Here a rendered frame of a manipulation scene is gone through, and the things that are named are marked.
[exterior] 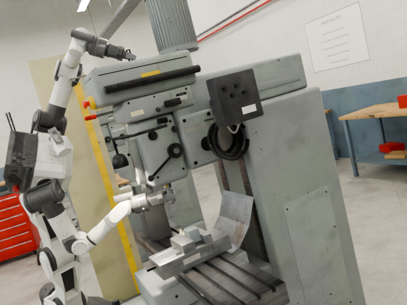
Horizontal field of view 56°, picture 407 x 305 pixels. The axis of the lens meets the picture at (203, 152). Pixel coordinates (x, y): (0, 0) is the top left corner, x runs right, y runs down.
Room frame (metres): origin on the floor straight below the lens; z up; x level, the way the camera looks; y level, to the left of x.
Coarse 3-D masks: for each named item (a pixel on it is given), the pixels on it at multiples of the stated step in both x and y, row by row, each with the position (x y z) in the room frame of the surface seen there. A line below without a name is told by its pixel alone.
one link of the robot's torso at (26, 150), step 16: (32, 128) 1.90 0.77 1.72; (16, 144) 1.80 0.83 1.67; (32, 144) 1.84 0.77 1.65; (48, 144) 1.87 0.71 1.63; (16, 160) 1.74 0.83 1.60; (32, 160) 1.78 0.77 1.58; (48, 160) 1.81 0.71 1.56; (64, 160) 1.85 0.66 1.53; (16, 176) 1.79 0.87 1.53; (32, 176) 1.75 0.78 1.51; (48, 176) 1.77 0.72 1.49; (64, 176) 1.80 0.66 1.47; (16, 192) 1.90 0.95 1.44
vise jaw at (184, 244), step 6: (180, 234) 1.73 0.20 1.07; (174, 240) 1.67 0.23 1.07; (180, 240) 1.65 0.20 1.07; (186, 240) 1.63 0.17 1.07; (192, 240) 1.61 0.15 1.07; (174, 246) 1.68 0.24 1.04; (180, 246) 1.60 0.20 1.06; (186, 246) 1.59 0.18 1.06; (192, 246) 1.60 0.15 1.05; (186, 252) 1.58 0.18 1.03
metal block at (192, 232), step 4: (188, 228) 1.69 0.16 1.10; (192, 228) 1.68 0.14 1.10; (196, 228) 1.67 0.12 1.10; (184, 232) 1.69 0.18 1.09; (188, 232) 1.65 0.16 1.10; (192, 232) 1.65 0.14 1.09; (196, 232) 1.66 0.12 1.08; (188, 236) 1.66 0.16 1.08; (192, 236) 1.65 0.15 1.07; (196, 236) 1.66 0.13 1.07; (196, 240) 1.66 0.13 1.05
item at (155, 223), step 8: (152, 208) 2.06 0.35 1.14; (160, 208) 2.07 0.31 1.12; (144, 216) 2.05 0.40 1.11; (152, 216) 2.06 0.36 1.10; (160, 216) 2.07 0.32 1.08; (144, 224) 2.16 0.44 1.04; (152, 224) 2.05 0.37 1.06; (160, 224) 2.07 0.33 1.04; (168, 224) 2.08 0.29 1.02; (152, 232) 2.05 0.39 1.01; (160, 232) 2.06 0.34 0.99; (168, 232) 2.07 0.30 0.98; (152, 240) 2.04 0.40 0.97
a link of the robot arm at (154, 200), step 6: (156, 192) 1.87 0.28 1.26; (138, 198) 1.80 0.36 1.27; (144, 198) 1.80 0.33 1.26; (150, 198) 1.79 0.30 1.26; (156, 198) 1.79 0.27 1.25; (162, 198) 1.78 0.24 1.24; (144, 204) 1.79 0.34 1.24; (150, 204) 1.80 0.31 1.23; (156, 204) 1.79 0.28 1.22; (162, 204) 1.79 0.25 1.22; (144, 210) 1.80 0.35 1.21
